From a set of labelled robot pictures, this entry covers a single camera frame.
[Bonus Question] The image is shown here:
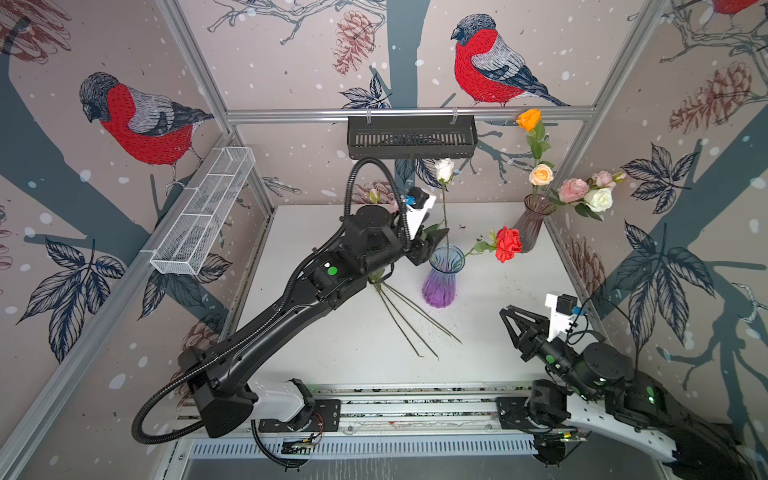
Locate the black corrugated cable hose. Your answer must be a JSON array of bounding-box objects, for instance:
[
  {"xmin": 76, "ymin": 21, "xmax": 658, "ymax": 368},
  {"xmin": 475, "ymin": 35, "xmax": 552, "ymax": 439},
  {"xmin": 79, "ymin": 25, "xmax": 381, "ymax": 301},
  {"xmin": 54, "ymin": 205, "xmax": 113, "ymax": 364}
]
[{"xmin": 131, "ymin": 157, "xmax": 412, "ymax": 469}]

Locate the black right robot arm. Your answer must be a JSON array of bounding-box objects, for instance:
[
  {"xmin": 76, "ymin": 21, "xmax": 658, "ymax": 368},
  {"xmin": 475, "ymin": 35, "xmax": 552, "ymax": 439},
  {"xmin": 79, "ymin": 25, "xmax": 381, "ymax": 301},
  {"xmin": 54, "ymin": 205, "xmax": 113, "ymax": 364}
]
[{"xmin": 496, "ymin": 306, "xmax": 757, "ymax": 479}]

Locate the pink carnation stem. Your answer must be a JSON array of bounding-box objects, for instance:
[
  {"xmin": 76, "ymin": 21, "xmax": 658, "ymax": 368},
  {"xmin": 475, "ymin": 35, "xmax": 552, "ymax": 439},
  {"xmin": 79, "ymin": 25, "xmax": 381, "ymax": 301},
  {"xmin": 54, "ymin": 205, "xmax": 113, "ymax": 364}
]
[{"xmin": 557, "ymin": 170, "xmax": 626, "ymax": 204}]

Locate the aluminium rail base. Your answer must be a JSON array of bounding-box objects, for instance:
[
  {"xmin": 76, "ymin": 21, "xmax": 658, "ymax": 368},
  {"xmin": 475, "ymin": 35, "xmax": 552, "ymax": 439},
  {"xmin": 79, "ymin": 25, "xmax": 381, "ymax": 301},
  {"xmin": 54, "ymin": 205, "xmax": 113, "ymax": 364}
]
[{"xmin": 167, "ymin": 388, "xmax": 538, "ymax": 464}]

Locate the black hanging wire basket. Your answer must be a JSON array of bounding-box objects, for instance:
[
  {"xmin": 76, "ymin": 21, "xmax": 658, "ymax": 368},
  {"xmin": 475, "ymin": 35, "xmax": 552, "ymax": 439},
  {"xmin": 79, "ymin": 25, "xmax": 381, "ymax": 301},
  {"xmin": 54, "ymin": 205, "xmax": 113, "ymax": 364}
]
[{"xmin": 347, "ymin": 115, "xmax": 478, "ymax": 160}]

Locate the white wire mesh basket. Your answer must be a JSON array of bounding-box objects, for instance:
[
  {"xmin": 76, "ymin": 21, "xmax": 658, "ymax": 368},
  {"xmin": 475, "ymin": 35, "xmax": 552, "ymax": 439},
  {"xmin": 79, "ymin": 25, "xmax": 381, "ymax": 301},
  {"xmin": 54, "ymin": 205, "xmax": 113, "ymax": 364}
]
[{"xmin": 150, "ymin": 146, "xmax": 255, "ymax": 276}]

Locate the blue purple glass vase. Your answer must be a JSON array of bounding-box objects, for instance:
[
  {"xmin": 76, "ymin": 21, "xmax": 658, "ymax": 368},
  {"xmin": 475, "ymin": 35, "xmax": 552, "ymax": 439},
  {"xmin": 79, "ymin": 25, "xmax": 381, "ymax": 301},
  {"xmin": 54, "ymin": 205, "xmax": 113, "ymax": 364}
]
[{"xmin": 422, "ymin": 244, "xmax": 465, "ymax": 308}]

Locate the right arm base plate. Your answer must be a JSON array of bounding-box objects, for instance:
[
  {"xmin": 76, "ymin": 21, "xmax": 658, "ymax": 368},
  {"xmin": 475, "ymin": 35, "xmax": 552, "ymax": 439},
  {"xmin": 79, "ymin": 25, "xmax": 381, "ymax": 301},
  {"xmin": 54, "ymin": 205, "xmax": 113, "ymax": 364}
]
[{"xmin": 495, "ymin": 397, "xmax": 571, "ymax": 434}]

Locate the orange rose stem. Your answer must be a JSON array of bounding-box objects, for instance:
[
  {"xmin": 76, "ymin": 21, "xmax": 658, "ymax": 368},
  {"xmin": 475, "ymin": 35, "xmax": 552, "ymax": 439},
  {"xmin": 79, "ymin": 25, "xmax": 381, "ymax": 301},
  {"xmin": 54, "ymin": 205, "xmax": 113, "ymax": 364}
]
[{"xmin": 516, "ymin": 108, "xmax": 554, "ymax": 192}]

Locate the white rose stem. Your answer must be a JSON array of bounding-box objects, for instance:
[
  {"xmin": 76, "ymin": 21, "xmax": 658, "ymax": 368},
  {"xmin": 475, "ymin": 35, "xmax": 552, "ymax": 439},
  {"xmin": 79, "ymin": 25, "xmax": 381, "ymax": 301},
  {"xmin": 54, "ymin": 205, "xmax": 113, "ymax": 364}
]
[
  {"xmin": 575, "ymin": 188, "xmax": 613, "ymax": 221},
  {"xmin": 433, "ymin": 157, "xmax": 456, "ymax": 265}
]

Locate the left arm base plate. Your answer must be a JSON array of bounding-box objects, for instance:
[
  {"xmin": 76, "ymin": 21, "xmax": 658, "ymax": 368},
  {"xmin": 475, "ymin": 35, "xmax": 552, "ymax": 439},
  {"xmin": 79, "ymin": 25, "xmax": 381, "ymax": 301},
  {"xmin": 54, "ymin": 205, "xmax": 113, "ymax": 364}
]
[{"xmin": 257, "ymin": 399, "xmax": 341, "ymax": 434}]

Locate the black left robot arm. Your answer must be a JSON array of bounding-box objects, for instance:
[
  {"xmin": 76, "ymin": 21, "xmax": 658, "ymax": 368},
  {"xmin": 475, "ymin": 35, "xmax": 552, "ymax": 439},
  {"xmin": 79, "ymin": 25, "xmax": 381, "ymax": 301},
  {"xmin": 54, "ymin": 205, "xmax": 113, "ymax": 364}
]
[{"xmin": 179, "ymin": 205, "xmax": 448, "ymax": 438}]

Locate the mauve glass vase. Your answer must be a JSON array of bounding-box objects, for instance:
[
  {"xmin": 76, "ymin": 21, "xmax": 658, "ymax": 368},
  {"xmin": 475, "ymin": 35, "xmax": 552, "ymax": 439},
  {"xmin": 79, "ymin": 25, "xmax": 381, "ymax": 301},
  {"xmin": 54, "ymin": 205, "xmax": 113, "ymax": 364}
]
[{"xmin": 514, "ymin": 193, "xmax": 555, "ymax": 253}]

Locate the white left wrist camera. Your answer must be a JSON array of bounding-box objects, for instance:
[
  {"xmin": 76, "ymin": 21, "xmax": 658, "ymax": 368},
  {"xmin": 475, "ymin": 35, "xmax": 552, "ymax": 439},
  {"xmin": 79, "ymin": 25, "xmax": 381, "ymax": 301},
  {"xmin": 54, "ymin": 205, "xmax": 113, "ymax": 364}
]
[{"xmin": 404, "ymin": 186, "xmax": 437, "ymax": 240}]

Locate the small red rose stem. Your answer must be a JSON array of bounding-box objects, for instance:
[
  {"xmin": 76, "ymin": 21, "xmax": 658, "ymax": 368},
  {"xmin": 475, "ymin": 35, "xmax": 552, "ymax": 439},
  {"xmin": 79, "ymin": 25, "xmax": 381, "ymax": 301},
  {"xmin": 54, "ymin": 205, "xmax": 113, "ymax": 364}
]
[{"xmin": 367, "ymin": 269, "xmax": 463, "ymax": 359}]

